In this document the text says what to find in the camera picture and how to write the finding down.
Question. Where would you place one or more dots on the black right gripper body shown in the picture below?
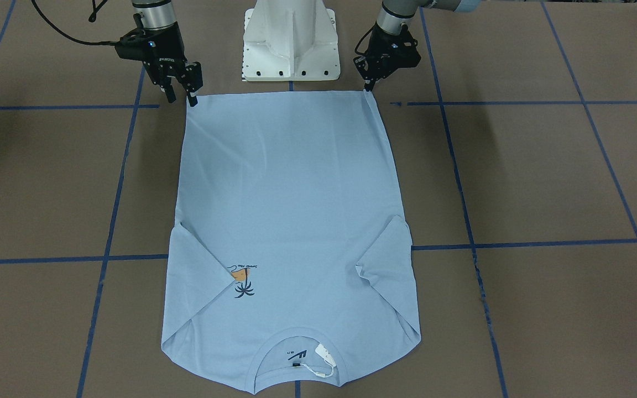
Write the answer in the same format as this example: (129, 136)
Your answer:
(167, 51)

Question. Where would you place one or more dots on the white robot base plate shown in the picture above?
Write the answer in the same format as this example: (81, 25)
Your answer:
(290, 41)

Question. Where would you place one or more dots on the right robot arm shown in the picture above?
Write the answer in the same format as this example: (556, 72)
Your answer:
(154, 15)

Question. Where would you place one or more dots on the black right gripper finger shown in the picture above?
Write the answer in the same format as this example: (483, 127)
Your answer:
(170, 92)
(192, 98)

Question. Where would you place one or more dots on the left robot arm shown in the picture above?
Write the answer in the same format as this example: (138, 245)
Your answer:
(394, 14)

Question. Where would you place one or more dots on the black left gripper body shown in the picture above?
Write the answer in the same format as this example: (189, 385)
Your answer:
(383, 55)

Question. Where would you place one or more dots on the white hang tag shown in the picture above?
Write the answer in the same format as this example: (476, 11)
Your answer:
(330, 364)

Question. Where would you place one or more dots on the light blue t-shirt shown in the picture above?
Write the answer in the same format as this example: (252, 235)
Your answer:
(289, 231)

